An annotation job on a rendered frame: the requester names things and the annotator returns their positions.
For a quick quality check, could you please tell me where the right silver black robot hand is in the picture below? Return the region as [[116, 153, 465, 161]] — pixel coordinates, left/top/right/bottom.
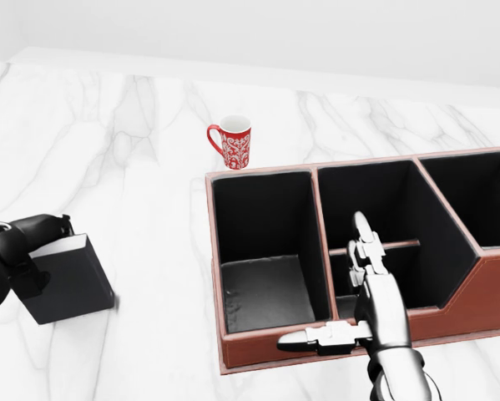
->
[[276, 211, 414, 357]]

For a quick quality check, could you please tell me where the red white patterned mug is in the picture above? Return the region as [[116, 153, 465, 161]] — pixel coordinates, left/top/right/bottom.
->
[[206, 114, 253, 171]]

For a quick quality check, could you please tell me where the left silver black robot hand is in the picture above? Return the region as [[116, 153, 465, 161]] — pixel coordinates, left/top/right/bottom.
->
[[0, 213, 75, 301]]

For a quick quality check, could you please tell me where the black book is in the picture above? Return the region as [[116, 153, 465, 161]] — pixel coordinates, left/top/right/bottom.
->
[[21, 233, 117, 327]]

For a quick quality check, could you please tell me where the red-brown desk caddy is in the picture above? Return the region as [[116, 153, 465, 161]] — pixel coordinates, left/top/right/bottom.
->
[[204, 145, 500, 376]]

